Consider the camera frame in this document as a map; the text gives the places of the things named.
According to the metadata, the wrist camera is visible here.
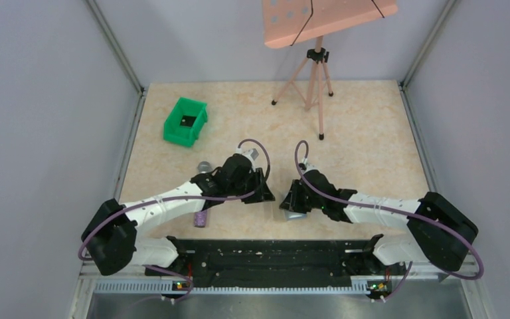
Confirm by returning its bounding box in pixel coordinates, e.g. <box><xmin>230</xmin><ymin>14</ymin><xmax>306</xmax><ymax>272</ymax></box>
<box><xmin>299</xmin><ymin>159</ymin><xmax>318</xmax><ymax>174</ymax></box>
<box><xmin>236</xmin><ymin>148</ymin><xmax>259</xmax><ymax>162</ymax></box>

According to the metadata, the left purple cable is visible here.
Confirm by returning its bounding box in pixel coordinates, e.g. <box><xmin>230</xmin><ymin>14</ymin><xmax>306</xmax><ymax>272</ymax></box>
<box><xmin>77</xmin><ymin>138</ymin><xmax>272</xmax><ymax>263</ymax></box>

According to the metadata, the green plastic bin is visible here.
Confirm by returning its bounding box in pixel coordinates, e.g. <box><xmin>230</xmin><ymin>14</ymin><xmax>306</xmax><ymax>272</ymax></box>
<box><xmin>163</xmin><ymin>97</ymin><xmax>208</xmax><ymax>148</ymax></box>

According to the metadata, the pink music stand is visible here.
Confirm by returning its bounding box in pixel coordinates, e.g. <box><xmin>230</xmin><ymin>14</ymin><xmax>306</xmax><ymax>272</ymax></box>
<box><xmin>261</xmin><ymin>0</ymin><xmax>398</xmax><ymax>140</ymax></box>

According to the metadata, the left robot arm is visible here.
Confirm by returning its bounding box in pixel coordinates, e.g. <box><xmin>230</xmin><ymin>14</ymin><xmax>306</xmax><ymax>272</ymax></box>
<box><xmin>81</xmin><ymin>154</ymin><xmax>276</xmax><ymax>276</ymax></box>

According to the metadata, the black object in bin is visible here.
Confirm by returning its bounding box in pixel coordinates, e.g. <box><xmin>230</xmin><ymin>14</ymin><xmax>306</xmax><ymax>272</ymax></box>
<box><xmin>180</xmin><ymin>115</ymin><xmax>197</xmax><ymax>128</ymax></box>

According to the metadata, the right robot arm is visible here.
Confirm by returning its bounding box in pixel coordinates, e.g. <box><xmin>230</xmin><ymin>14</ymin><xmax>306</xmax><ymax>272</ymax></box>
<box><xmin>280</xmin><ymin>169</ymin><xmax>479</xmax><ymax>272</ymax></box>

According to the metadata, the purple glitter microphone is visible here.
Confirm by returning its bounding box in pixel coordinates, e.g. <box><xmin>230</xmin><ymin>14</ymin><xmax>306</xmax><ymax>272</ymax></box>
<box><xmin>193</xmin><ymin>161</ymin><xmax>213</xmax><ymax>228</ymax></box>

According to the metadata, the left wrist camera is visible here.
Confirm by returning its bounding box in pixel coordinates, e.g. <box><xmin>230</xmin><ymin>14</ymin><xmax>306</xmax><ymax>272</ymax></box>
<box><xmin>236</xmin><ymin>148</ymin><xmax>259</xmax><ymax>162</ymax></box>

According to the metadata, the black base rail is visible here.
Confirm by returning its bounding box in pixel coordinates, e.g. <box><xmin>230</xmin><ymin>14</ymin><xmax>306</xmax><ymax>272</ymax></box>
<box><xmin>167</xmin><ymin>237</ymin><xmax>405</xmax><ymax>289</ymax></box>

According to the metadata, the beige card holder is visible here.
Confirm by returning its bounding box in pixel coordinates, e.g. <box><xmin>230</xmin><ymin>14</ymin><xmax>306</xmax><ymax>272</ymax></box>
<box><xmin>284</xmin><ymin>211</ymin><xmax>307</xmax><ymax>221</ymax></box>

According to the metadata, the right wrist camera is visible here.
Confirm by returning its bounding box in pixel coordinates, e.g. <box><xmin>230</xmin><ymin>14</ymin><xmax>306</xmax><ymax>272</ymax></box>
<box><xmin>299</xmin><ymin>159</ymin><xmax>318</xmax><ymax>174</ymax></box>

